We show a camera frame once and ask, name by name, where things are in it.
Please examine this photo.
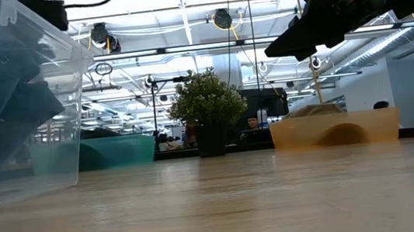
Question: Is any yellow hanging cable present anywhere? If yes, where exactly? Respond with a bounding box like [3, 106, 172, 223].
[308, 58, 325, 106]

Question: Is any clear plastic bin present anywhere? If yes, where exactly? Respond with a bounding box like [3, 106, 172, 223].
[0, 0, 111, 213]

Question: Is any person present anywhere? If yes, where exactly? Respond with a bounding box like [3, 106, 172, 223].
[237, 116, 265, 144]
[372, 99, 391, 110]

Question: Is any silver ventilation duct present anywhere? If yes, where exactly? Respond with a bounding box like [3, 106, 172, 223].
[332, 26, 414, 73]

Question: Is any black ceiling cable reel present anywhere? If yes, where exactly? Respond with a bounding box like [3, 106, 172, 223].
[87, 19, 123, 57]
[211, 6, 235, 32]

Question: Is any black plant pot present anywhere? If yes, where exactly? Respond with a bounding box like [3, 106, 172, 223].
[193, 120, 228, 160]

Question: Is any black hanging cable coil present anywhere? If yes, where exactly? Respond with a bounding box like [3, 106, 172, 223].
[93, 61, 115, 78]

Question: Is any orange plastic bin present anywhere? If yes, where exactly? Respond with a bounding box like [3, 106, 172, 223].
[269, 105, 404, 155]

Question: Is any small round ceiling reel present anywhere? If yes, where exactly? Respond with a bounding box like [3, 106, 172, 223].
[308, 55, 323, 72]

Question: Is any black camera stand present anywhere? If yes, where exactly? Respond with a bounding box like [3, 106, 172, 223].
[142, 70, 197, 151]

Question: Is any beige cotton cap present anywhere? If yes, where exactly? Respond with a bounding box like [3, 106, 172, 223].
[281, 101, 345, 121]

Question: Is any teal plastic bin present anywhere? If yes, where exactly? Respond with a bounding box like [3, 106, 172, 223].
[29, 131, 158, 178]

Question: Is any blue denim cap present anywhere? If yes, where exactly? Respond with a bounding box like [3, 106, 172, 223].
[0, 29, 71, 156]

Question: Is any thin black hanging cable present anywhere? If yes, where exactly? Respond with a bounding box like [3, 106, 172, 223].
[245, 0, 262, 88]

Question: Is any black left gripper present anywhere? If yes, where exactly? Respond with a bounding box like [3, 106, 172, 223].
[19, 0, 71, 36]

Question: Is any green artificial plant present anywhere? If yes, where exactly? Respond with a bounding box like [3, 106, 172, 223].
[162, 63, 251, 133]

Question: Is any long ceiling light strip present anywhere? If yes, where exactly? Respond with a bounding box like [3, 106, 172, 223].
[92, 19, 414, 64]

